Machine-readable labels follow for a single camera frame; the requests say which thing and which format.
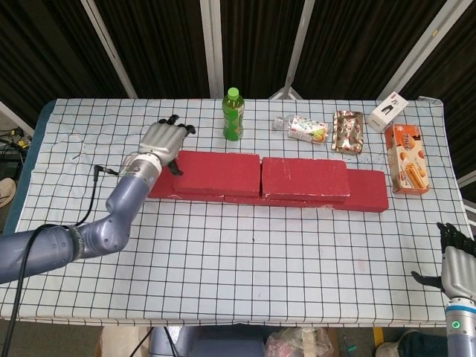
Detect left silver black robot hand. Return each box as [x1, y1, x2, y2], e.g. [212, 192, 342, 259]
[138, 115, 197, 176]

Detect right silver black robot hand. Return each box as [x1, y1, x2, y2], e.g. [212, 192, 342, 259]
[411, 222, 476, 300]

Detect red brick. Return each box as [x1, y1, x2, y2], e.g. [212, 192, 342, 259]
[224, 192, 310, 208]
[173, 150, 261, 198]
[147, 166, 226, 203]
[332, 169, 390, 213]
[260, 156, 352, 202]

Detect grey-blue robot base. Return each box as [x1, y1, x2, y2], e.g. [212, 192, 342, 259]
[148, 326, 267, 357]

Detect green tea bottle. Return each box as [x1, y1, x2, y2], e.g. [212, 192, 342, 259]
[222, 87, 245, 142]

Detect white sneaker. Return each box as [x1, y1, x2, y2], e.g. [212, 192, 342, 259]
[374, 329, 423, 357]

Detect orange biscuit box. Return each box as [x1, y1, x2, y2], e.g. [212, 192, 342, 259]
[384, 123, 431, 196]

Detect dark blue undercloth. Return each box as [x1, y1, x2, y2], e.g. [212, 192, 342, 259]
[2, 103, 51, 239]

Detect clear bottle with fruit label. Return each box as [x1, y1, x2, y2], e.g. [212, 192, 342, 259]
[274, 115, 331, 144]

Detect beige shoe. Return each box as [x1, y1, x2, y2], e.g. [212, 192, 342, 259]
[0, 177, 18, 209]

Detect white black grid tablecloth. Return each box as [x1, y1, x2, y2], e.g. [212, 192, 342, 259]
[0, 97, 476, 328]

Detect small white box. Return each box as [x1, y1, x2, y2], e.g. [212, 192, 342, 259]
[367, 91, 410, 133]

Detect clear plastic bag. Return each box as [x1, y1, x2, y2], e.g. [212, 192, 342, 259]
[266, 327, 335, 357]

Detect gold red snack bag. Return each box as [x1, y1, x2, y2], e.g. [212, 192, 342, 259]
[330, 110, 365, 155]

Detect white frame pole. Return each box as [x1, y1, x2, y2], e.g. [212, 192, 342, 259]
[375, 0, 462, 101]
[199, 0, 224, 98]
[269, 0, 317, 100]
[80, 0, 138, 98]

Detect tangled floor cables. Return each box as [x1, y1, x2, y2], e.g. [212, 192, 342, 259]
[0, 126, 34, 150]

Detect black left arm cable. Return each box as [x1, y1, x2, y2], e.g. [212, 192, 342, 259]
[0, 164, 126, 357]

